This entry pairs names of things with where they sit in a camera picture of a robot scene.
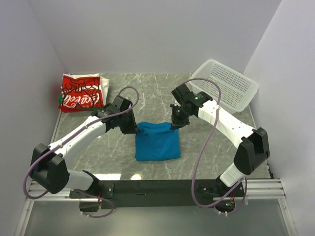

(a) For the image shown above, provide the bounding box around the blue t shirt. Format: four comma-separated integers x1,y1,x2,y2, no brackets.
135,122,181,162

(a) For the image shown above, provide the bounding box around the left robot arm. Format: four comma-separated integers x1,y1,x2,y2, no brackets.
27,95,138,198

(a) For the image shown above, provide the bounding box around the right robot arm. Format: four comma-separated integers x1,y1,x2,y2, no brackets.
170,84,270,196

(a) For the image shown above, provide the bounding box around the white plastic basket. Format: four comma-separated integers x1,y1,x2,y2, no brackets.
191,59,259,114

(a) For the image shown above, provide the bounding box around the folded red Coca-Cola shirt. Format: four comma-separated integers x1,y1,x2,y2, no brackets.
59,73,109,113

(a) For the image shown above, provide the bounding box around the black base bar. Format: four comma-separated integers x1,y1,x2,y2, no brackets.
69,178,244,209

